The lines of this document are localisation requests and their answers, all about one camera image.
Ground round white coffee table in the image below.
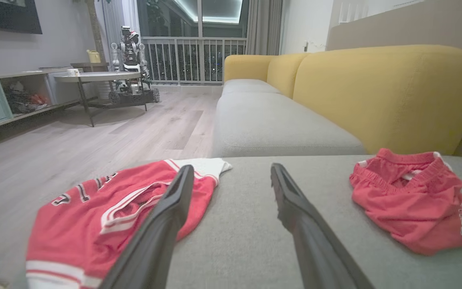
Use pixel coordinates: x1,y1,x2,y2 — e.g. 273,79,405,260
53,71,149,128

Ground short grey sofa seat cushion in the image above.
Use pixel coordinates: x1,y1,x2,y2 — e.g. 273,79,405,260
221,79,282,96

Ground white sheer curtain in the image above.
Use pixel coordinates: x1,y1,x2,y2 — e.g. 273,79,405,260
95,0,141,73

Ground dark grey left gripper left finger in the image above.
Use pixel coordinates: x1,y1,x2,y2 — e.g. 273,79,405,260
99,165,195,289

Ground medium yellow sofa back cushion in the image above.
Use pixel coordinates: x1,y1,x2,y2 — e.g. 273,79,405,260
266,53,310,99

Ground large yellow sofa back cushion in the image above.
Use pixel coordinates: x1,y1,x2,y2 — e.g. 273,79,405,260
293,45,462,155

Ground red and white basketball jersey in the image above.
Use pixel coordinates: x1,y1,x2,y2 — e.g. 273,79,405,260
25,158,233,289

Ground beige low partition panel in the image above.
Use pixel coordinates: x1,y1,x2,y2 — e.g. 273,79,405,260
326,0,462,162

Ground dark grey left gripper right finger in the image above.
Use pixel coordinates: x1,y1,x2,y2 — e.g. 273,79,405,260
270,163,376,289

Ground white balcony railing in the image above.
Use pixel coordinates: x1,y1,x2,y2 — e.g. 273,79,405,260
141,37,247,85

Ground dark brown side table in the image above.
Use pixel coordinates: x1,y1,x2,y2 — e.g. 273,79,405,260
71,62,110,73

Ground black flat television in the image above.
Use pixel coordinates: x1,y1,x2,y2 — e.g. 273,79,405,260
0,0,43,35

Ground grey curtain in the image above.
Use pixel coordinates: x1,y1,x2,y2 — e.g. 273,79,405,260
246,0,284,56

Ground white and black wheeled robot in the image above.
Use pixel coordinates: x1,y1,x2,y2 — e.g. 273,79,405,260
109,26,160,104

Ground brown plant trunk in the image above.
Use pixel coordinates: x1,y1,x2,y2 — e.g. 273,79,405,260
85,0,105,61

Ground white slatted panel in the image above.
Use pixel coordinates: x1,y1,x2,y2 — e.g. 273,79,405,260
337,0,376,24

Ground dark clutter in cabinet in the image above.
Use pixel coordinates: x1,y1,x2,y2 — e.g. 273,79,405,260
4,82,51,115

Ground red basketball shorts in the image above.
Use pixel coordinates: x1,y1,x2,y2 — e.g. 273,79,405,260
349,148,462,256

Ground long grey sofa seat cushion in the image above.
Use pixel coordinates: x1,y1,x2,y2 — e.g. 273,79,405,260
211,92,368,158

